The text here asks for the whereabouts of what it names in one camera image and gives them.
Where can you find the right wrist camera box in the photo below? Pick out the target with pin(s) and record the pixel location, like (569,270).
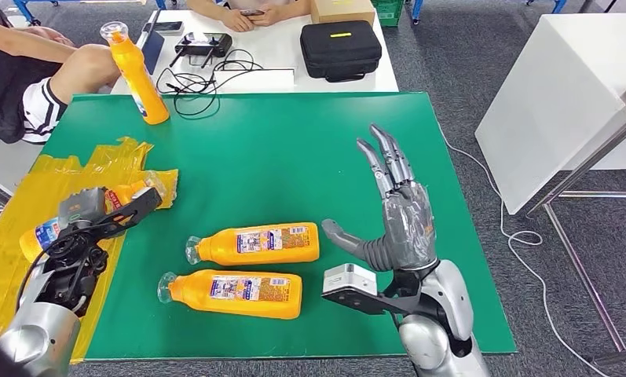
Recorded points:
(349,278)

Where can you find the blue metal rack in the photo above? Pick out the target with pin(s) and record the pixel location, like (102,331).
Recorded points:
(418,10)

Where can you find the green table mat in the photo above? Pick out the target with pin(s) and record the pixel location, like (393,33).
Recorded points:
(292,156)

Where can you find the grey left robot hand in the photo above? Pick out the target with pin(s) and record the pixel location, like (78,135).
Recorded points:
(81,208)

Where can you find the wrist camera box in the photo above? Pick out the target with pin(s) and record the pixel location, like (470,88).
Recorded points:
(148,200)
(349,278)

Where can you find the black smartphone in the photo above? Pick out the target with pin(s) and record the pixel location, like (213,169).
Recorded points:
(166,26)

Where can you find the yellow plastic sheet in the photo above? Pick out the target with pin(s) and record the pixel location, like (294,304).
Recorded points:
(11,208)

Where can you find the cardboard box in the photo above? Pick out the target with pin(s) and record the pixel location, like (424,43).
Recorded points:
(344,10)

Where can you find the orange detergent bottle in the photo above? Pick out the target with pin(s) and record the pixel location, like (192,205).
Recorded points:
(31,244)
(135,78)
(302,252)
(198,296)

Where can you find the black remote controller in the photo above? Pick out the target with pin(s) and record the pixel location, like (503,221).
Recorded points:
(203,44)

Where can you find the blue metal frame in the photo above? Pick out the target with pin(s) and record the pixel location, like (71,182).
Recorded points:
(26,8)

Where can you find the dark blue tablet case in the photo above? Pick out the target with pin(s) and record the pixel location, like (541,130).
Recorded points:
(154,52)

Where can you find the black carrying case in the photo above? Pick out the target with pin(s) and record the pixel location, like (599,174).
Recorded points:
(338,52)

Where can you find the green plastic crate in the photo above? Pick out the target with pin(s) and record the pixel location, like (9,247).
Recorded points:
(388,13)

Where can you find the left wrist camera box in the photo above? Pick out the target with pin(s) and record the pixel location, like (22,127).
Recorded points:
(148,200)

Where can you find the white cabinet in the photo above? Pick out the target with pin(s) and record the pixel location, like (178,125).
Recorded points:
(562,93)

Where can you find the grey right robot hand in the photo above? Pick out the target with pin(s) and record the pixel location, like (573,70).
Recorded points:
(409,229)

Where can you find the white side table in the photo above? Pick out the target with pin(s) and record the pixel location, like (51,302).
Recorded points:
(0,161)

